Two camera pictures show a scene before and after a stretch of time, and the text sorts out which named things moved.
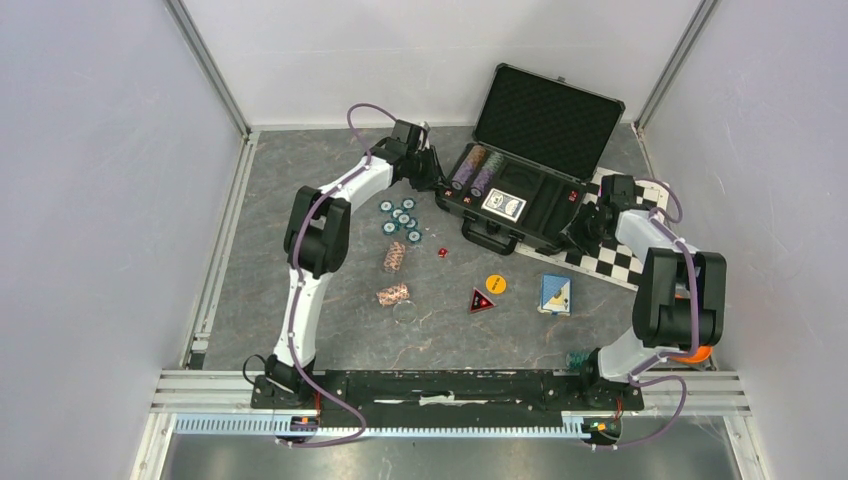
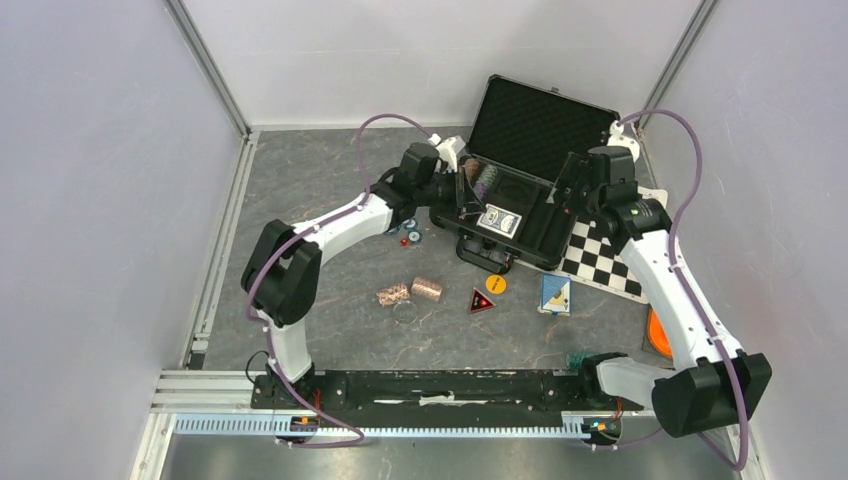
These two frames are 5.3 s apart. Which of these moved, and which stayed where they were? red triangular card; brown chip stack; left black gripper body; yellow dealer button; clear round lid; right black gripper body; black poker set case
Moved: right black gripper body; brown chip stack; left black gripper body; black poker set case
Stayed: clear round lid; yellow dealer button; red triangular card
